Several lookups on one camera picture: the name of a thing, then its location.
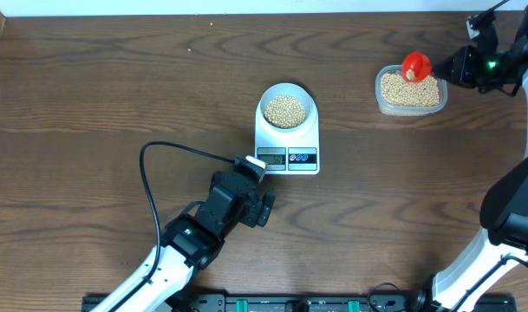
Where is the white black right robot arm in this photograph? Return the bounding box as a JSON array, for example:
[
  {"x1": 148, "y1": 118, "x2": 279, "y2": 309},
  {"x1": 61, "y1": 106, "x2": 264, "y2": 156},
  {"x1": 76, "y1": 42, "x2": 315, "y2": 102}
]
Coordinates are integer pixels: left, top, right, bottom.
[{"x1": 412, "y1": 5, "x2": 528, "y2": 311}]

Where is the red measuring scoop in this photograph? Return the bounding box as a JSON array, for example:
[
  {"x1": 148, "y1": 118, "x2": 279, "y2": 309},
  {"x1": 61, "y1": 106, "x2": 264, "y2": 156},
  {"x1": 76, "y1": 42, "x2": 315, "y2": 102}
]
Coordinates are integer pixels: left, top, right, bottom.
[{"x1": 401, "y1": 51, "x2": 433, "y2": 82}]

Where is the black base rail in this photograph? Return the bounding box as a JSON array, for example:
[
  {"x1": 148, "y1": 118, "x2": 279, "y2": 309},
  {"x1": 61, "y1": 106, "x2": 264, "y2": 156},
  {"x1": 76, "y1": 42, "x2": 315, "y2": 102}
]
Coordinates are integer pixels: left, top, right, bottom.
[{"x1": 81, "y1": 293, "x2": 518, "y2": 312}]

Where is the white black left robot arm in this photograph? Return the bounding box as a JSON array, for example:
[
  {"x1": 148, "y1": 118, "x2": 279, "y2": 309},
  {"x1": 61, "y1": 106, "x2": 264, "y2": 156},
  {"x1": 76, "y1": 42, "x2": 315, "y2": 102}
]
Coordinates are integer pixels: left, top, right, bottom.
[{"x1": 93, "y1": 171, "x2": 275, "y2": 312}]

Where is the clear plastic container of beans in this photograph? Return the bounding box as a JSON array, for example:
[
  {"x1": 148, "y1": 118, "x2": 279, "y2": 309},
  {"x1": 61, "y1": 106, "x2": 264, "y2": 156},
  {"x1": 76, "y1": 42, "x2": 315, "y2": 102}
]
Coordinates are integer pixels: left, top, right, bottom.
[{"x1": 375, "y1": 65, "x2": 448, "y2": 117}]

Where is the white digital kitchen scale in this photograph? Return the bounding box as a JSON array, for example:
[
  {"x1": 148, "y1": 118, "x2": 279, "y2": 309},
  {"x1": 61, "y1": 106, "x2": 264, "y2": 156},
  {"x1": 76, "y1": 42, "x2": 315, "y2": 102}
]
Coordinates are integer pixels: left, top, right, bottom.
[{"x1": 254, "y1": 93, "x2": 320, "y2": 175}]

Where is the grey round bowl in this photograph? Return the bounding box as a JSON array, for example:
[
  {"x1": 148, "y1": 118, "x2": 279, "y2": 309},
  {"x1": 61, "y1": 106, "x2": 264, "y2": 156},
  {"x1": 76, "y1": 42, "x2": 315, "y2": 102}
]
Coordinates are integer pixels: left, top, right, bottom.
[{"x1": 257, "y1": 83, "x2": 313, "y2": 130}]

